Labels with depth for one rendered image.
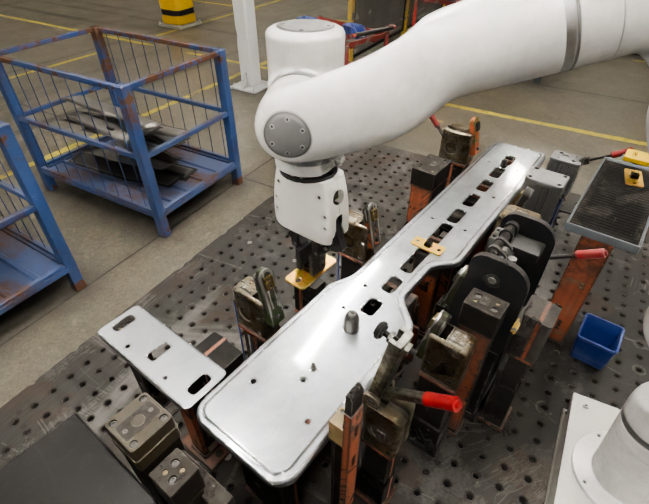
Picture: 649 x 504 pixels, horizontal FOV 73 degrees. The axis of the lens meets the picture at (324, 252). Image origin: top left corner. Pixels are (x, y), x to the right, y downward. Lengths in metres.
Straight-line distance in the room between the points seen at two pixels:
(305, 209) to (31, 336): 2.18
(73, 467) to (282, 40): 0.67
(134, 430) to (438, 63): 0.65
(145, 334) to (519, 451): 0.87
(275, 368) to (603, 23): 0.70
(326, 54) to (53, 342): 2.24
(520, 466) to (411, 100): 0.92
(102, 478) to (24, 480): 0.11
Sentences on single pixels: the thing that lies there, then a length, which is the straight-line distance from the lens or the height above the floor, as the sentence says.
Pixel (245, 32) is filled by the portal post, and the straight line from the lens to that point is 5.05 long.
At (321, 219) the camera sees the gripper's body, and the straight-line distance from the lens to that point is 0.56.
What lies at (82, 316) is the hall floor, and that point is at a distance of 2.60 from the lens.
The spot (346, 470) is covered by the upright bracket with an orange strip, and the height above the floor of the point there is 1.00.
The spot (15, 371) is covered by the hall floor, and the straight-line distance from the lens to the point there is 2.51.
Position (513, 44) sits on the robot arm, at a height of 1.59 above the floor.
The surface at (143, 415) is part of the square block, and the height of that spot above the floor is 1.06.
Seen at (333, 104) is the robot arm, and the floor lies 1.55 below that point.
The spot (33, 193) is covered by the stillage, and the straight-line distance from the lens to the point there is 2.42.
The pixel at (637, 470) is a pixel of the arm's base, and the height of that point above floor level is 0.91.
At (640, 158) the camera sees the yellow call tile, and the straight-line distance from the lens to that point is 1.42.
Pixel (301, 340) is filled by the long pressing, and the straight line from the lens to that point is 0.90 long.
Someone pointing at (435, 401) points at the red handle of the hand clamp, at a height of 1.13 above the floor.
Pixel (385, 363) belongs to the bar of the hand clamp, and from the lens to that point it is 0.67.
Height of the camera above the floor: 1.70
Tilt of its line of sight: 40 degrees down
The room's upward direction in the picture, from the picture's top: straight up
